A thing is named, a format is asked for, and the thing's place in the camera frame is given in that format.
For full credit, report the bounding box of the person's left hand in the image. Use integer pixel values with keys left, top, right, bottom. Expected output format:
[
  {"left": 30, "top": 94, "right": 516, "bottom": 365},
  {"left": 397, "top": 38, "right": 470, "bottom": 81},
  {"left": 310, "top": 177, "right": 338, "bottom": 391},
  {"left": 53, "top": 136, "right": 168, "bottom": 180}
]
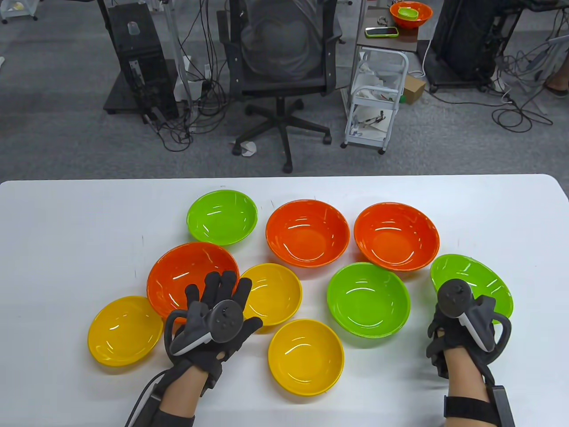
[{"left": 165, "top": 270, "right": 264, "bottom": 372}]

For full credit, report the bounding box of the white power strip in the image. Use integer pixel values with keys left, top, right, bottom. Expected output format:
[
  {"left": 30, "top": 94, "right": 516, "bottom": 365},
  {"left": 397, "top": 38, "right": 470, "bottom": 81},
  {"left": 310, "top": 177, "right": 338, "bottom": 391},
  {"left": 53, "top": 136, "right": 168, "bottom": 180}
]
[{"left": 173, "top": 56, "right": 212, "bottom": 102}]

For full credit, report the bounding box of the large orange bowl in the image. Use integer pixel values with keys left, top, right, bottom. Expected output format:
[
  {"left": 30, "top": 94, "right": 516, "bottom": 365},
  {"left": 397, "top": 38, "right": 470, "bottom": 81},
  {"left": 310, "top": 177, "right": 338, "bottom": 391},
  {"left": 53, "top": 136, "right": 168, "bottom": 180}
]
[
  {"left": 147, "top": 242, "right": 240, "bottom": 324},
  {"left": 390, "top": 1, "right": 433, "bottom": 29},
  {"left": 265, "top": 199, "right": 351, "bottom": 268},
  {"left": 353, "top": 202, "right": 441, "bottom": 272}
]

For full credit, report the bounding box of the medium green bowl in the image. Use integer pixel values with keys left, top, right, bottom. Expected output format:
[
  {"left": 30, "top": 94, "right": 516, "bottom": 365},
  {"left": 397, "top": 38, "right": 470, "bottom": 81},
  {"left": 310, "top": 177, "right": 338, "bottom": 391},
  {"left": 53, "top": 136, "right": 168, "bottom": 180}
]
[
  {"left": 326, "top": 262, "right": 411, "bottom": 338},
  {"left": 186, "top": 189, "right": 258, "bottom": 246},
  {"left": 430, "top": 254, "right": 514, "bottom": 323}
]

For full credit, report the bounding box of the small yellow bowl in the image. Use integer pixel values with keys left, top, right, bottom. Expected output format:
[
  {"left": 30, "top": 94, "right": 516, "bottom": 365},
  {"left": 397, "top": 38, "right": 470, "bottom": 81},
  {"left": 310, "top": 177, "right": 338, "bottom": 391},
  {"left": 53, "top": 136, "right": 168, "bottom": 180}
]
[
  {"left": 268, "top": 318, "right": 345, "bottom": 397},
  {"left": 234, "top": 263, "right": 303, "bottom": 327},
  {"left": 87, "top": 295, "right": 164, "bottom": 368}
]

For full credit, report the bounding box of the black wrist module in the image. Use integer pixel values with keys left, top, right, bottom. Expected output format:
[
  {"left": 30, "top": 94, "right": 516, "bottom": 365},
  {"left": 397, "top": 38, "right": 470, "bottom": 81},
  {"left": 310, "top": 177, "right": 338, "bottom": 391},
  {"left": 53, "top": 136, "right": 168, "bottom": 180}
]
[
  {"left": 147, "top": 385, "right": 166, "bottom": 416},
  {"left": 489, "top": 385, "right": 516, "bottom": 427}
]

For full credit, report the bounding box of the person's left forearm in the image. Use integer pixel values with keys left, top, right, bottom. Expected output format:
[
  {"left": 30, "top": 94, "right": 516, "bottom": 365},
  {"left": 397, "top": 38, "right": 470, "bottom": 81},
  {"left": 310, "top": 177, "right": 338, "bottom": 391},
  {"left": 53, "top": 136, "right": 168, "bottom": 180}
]
[{"left": 151, "top": 361, "right": 212, "bottom": 427}]

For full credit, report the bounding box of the black office chair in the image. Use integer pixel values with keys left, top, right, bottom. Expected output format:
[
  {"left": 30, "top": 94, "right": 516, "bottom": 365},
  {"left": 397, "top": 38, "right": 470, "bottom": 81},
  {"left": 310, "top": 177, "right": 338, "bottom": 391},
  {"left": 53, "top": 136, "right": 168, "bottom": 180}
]
[{"left": 216, "top": 0, "right": 344, "bottom": 174}]

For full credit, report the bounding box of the black equipment rack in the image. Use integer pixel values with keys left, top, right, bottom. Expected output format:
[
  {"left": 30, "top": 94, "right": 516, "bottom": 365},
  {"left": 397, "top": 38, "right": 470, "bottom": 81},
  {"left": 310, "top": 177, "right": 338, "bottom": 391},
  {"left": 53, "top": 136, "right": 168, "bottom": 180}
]
[{"left": 425, "top": 0, "right": 525, "bottom": 93}]

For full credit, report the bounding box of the cardboard box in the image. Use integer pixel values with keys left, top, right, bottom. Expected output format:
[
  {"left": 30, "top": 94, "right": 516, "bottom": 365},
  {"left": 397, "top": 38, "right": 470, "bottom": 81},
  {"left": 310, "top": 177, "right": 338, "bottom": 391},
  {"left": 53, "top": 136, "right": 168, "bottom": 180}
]
[{"left": 402, "top": 73, "right": 426, "bottom": 105}]

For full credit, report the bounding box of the black computer tower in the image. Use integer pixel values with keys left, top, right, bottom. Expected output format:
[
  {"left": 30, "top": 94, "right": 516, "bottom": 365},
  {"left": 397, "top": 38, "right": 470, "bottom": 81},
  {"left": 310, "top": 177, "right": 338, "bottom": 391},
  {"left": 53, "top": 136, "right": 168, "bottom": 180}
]
[{"left": 108, "top": 4, "right": 179, "bottom": 121}]

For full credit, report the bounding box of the white metal pole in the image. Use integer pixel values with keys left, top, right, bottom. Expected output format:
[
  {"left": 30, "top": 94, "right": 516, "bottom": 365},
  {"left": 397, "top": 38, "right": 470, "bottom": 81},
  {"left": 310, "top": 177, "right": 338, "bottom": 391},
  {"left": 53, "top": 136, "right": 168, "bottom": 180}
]
[{"left": 161, "top": 0, "right": 194, "bottom": 105}]

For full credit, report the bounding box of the black wrist band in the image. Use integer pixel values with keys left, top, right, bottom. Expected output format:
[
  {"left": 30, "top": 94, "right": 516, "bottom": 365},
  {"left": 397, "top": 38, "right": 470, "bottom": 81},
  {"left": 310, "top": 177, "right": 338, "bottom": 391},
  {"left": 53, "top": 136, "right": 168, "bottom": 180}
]
[{"left": 445, "top": 395, "right": 498, "bottom": 423}]

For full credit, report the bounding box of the white crumpled cloth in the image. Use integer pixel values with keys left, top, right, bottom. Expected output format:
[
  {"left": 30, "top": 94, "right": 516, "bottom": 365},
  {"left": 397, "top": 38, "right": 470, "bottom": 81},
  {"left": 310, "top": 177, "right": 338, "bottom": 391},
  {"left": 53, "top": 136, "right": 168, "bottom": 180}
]
[{"left": 356, "top": 61, "right": 396, "bottom": 92}]

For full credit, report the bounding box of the white wheeled trolley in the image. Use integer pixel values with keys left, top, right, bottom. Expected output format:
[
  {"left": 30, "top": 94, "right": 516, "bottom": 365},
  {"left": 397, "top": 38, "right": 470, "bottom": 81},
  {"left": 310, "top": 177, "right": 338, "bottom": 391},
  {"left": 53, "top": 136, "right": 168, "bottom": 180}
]
[{"left": 0, "top": 0, "right": 38, "bottom": 23}]

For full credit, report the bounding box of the black wheeled platform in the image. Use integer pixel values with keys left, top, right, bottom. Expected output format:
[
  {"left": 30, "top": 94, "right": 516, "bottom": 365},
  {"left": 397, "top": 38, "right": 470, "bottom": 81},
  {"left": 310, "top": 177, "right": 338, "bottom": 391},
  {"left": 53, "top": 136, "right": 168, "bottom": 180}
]
[{"left": 103, "top": 71, "right": 178, "bottom": 116}]

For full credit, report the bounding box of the black cable bundle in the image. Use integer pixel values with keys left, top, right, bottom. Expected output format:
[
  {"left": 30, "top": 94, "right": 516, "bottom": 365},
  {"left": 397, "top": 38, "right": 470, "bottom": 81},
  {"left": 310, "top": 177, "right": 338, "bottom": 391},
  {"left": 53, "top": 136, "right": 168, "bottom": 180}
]
[
  {"left": 149, "top": 0, "right": 232, "bottom": 153},
  {"left": 491, "top": 42, "right": 569, "bottom": 133}
]

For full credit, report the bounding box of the person's right hand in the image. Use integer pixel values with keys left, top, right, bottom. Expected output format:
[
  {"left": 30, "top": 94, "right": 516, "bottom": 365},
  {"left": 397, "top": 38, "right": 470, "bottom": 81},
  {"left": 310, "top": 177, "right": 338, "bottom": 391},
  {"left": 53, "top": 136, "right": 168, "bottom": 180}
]
[{"left": 426, "top": 307, "right": 496, "bottom": 379}]

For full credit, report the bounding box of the dark grey handheld controller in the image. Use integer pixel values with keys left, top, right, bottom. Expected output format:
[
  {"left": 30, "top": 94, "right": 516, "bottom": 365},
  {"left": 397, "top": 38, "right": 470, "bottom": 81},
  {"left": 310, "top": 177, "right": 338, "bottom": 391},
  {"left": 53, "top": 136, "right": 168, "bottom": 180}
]
[
  {"left": 164, "top": 300, "right": 246, "bottom": 357},
  {"left": 438, "top": 279, "right": 512, "bottom": 356}
]

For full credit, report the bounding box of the white rolling cart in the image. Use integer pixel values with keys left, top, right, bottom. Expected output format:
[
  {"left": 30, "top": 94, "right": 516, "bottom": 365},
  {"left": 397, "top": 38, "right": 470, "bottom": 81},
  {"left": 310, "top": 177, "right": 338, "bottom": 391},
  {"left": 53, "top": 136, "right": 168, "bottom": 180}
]
[{"left": 341, "top": 48, "right": 409, "bottom": 155}]

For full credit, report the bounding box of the brown side table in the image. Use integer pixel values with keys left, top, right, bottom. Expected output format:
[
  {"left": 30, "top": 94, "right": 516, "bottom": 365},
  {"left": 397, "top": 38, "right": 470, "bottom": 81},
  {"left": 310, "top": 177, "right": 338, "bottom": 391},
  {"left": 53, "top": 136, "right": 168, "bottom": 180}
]
[{"left": 356, "top": 7, "right": 421, "bottom": 54}]

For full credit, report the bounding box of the black module cable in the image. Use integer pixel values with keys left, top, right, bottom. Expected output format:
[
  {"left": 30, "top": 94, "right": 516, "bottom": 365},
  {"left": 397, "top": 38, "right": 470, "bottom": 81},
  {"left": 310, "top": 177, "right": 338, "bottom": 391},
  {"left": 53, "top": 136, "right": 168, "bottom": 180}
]
[{"left": 125, "top": 370, "right": 172, "bottom": 427}]

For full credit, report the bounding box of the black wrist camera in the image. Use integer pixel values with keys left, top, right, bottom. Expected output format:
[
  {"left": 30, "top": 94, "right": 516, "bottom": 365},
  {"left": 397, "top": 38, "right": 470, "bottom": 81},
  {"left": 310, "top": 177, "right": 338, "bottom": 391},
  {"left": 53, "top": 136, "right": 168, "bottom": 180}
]
[
  {"left": 428, "top": 329, "right": 449, "bottom": 379},
  {"left": 200, "top": 356, "right": 223, "bottom": 397}
]

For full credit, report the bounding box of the white paper sheet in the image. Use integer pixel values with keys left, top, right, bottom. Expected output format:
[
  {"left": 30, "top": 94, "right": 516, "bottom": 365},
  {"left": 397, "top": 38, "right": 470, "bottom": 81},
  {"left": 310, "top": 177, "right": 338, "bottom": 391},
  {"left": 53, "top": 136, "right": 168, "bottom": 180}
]
[{"left": 353, "top": 107, "right": 395, "bottom": 136}]

